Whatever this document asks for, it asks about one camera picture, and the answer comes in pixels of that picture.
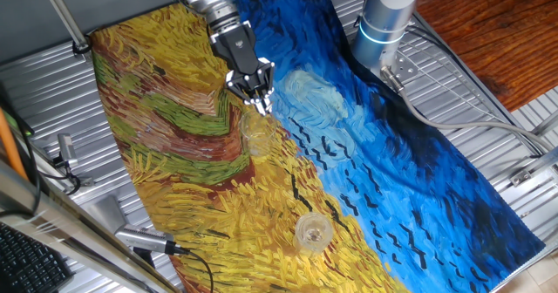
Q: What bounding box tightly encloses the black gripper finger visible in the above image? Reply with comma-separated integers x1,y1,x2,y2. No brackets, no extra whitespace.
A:
225,70,268,116
255,57,276,113

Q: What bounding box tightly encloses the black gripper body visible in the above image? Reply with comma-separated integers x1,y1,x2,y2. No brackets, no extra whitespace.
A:
209,20,262,80

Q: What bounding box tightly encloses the glass stirring rod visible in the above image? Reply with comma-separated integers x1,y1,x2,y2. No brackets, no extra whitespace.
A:
255,105,272,148

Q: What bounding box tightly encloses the thick-rimmed clear glass beaker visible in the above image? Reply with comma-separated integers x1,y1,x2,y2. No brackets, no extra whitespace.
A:
292,212,335,259

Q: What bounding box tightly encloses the painted wheat field cloth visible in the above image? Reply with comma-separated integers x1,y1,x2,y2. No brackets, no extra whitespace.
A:
89,0,546,293

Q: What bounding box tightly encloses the thin aluminium pole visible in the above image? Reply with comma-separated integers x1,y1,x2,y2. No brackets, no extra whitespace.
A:
37,0,92,54

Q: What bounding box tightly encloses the orange pole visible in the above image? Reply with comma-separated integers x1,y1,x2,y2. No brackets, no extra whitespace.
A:
0,107,30,181

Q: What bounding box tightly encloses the black keyboard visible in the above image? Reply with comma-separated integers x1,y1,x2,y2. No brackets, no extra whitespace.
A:
0,221,75,293

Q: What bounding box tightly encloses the aluminium profile bar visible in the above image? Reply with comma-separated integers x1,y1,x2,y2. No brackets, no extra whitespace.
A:
521,146,558,176
529,109,558,138

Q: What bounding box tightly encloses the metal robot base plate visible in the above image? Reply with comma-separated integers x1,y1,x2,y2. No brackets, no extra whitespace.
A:
390,51,419,85

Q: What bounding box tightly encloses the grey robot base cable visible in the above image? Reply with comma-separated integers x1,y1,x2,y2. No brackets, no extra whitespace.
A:
381,65,555,154

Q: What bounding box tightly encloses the long silver camera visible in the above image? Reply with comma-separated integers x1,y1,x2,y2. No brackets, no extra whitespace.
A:
113,222,192,257

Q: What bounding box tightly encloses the small silver camera on mount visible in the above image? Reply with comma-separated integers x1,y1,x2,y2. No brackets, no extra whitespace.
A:
51,133,95,188

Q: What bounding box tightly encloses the thin black camera cable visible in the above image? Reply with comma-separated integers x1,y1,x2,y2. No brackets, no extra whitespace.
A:
185,248,215,293

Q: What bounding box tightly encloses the aluminium frame post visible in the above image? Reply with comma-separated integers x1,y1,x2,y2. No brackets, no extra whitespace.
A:
0,160,182,293

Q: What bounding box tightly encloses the thick black cable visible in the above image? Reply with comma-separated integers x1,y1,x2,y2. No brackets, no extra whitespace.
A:
0,100,43,219

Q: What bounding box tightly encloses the small metal corner bracket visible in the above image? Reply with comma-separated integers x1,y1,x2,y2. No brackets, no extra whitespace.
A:
508,168,534,187

